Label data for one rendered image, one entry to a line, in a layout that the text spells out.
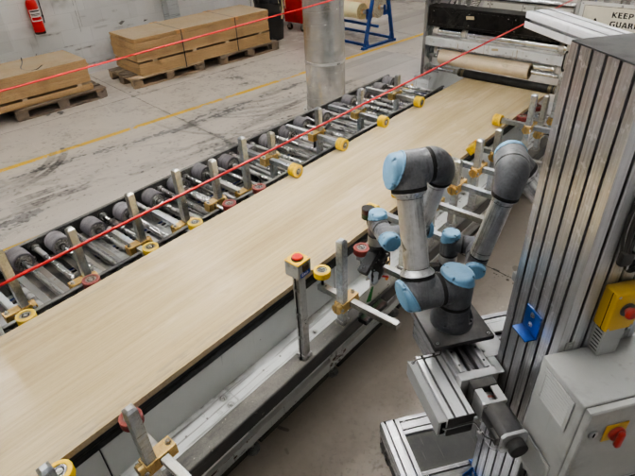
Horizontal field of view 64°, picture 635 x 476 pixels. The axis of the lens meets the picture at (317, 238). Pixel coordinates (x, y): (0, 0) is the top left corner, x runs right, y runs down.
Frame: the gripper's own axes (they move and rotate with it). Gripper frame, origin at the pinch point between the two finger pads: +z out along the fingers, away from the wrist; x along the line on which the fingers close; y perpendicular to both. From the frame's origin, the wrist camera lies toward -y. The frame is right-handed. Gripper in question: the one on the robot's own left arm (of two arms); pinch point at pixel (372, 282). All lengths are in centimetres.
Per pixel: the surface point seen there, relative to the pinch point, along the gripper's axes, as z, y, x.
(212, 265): 3, -33, 69
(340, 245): -21.3, -9.4, 9.7
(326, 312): 31.2, -1.1, 26.3
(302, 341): 12.5, -35.5, 9.6
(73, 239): -12, -70, 118
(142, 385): 3, -94, 34
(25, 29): 13, 166, 721
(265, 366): 31, -44, 25
